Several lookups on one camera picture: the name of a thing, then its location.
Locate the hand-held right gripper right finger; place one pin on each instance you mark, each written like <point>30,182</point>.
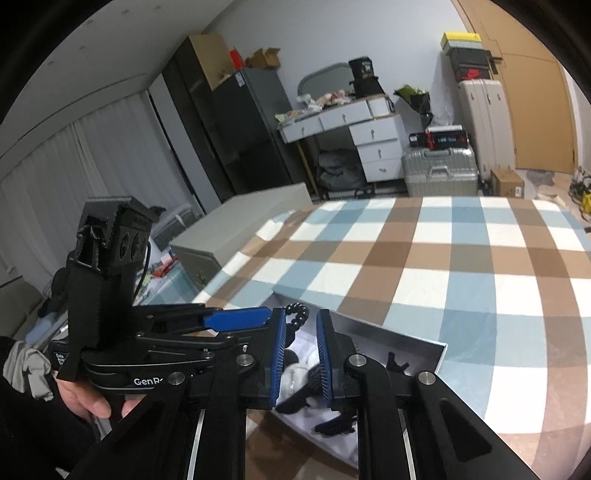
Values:
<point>323,360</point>

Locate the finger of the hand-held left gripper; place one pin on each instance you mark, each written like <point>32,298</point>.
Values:
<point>240,318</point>
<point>194,344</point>

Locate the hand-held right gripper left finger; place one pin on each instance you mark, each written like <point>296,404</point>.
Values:
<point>277,364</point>

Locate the black hair claw clip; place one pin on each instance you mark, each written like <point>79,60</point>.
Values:
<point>300,399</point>

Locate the silver box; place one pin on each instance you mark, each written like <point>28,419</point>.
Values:
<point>401,350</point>

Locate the person's left forearm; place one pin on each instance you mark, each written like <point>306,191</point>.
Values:
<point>32,438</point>

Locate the person's left hand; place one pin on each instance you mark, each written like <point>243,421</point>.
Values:
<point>87,399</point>

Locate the small black hair clip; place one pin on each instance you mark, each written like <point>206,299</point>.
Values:
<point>397,362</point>
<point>337,424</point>

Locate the grey storage bench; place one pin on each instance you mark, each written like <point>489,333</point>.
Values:
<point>221,235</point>

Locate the grey garment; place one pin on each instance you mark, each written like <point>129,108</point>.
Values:
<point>32,369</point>

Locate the white curtain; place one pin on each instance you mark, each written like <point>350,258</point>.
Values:
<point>46,207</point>

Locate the dark bag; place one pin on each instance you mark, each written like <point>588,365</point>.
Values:
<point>341,173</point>

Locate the grey refrigerator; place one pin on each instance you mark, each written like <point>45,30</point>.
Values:
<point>254,129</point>

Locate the dark wardrobe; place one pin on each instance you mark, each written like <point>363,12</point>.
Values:
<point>194,120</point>

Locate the silver suitcase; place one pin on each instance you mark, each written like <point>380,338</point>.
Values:
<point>438,173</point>

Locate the white dressing table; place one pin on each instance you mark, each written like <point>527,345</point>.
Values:
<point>383,143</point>

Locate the small black box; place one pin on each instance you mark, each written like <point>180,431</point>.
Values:
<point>417,140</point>

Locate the black red case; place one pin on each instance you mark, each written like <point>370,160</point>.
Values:
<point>445,137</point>

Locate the arched mirror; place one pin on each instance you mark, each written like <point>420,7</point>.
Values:
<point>323,78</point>

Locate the brown cardboard box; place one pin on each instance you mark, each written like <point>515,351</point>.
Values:
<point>507,183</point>

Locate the open cardboard box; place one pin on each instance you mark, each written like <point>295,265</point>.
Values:
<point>263,59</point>

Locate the tall tan cardboard box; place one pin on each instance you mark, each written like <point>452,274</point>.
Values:
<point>212,55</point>

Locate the black hat box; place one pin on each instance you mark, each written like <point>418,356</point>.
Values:
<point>364,78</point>

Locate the dark wrapped bouquet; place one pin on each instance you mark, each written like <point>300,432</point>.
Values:
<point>413,104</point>

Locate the beige suitcase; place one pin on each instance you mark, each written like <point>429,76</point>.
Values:
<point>485,129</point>

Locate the wooden door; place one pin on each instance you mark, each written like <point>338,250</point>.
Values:
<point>531,115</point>

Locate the black shoe box red logo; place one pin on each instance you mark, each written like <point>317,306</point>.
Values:
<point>473,74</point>

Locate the grey black shoe box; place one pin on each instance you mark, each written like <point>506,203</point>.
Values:
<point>468,57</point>

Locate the yellow shoe box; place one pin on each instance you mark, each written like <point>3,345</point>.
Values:
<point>461,40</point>

